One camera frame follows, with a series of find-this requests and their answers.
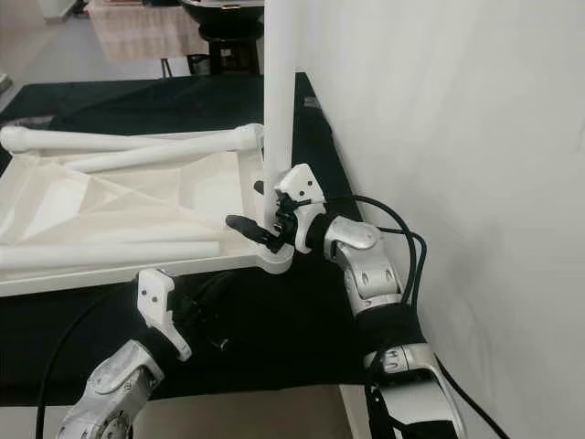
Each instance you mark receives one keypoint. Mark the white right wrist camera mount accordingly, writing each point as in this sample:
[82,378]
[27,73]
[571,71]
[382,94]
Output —
[300,183]

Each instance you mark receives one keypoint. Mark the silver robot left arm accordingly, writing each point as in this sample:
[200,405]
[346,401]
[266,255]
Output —
[119,384]

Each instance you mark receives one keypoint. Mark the black tablecloth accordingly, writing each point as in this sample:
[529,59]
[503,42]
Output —
[311,338]

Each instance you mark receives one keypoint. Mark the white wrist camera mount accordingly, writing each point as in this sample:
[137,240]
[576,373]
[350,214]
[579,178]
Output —
[160,302]
[300,183]

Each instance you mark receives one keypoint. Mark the black round stool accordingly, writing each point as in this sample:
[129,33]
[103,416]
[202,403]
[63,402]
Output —
[236,55]

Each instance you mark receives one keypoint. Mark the large black bowl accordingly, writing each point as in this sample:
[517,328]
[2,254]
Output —
[224,7]

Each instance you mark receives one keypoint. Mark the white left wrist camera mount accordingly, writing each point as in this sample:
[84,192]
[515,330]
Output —
[160,302]

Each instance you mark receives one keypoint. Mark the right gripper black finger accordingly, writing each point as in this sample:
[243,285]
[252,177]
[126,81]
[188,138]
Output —
[247,227]
[260,187]

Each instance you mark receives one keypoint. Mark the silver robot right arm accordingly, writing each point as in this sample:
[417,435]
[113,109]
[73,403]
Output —
[370,270]

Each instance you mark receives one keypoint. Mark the white plastic table leg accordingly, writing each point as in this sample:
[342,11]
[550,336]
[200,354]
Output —
[101,256]
[280,91]
[192,149]
[82,140]

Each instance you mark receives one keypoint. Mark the white plastic table top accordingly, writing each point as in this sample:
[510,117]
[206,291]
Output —
[137,206]

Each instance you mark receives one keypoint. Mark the beige cloth covered table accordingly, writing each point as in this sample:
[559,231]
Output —
[146,32]

